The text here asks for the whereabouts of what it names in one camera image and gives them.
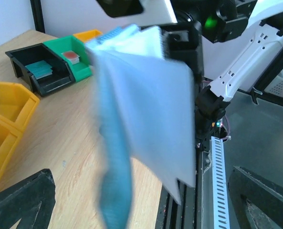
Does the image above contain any green plastic bin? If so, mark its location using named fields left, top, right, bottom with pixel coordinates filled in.
left=43, top=35, right=92, bottom=82

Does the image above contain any black left frame post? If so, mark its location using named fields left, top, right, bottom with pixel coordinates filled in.
left=30, top=0, right=45, bottom=33

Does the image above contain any yellow bin right group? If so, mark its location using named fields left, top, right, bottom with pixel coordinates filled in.
left=73, top=30, right=102, bottom=43

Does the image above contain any blue card holder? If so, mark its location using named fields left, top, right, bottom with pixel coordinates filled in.
left=85, top=24, right=196, bottom=229

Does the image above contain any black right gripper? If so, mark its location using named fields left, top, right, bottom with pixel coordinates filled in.
left=159, top=22, right=204, bottom=81

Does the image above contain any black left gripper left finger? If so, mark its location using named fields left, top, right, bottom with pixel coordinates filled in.
left=0, top=168, right=55, bottom=229

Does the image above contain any red circle card stack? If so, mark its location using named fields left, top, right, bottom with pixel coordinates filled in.
left=62, top=51, right=80, bottom=64

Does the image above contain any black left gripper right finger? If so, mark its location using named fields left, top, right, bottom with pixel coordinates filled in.
left=228, top=166, right=283, bottom=229

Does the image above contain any teal card stack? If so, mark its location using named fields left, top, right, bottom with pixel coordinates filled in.
left=25, top=61, right=52, bottom=79

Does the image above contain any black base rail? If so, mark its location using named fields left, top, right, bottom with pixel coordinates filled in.
left=155, top=136, right=214, bottom=229

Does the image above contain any black plastic bin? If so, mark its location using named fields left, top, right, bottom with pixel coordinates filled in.
left=5, top=43, right=75, bottom=97

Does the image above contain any white slotted cable duct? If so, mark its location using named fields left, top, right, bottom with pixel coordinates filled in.
left=210, top=136, right=230, bottom=229

